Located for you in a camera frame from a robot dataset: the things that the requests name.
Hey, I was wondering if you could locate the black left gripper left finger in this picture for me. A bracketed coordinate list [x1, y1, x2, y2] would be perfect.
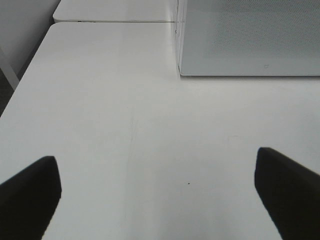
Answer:
[0, 156, 62, 240]

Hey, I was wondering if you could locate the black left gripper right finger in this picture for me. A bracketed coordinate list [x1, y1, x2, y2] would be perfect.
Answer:
[254, 147, 320, 240]

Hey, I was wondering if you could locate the white microwave door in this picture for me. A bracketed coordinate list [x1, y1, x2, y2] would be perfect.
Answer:
[179, 0, 320, 76]

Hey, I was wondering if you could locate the white table leg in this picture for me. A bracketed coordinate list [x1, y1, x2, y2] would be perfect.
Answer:
[0, 49, 20, 91]

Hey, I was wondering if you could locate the white microwave oven body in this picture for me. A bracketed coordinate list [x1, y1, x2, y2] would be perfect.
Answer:
[172, 0, 187, 76]

